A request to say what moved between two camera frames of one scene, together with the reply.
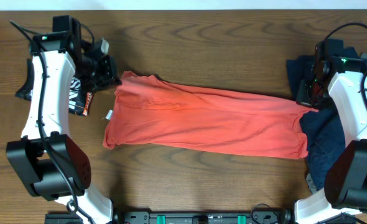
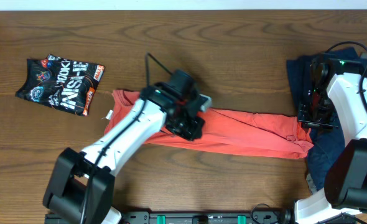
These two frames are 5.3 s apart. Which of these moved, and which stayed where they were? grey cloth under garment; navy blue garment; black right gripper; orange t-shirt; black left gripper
Moved: black left gripper; black right gripper; orange t-shirt
Stayed: grey cloth under garment; navy blue garment
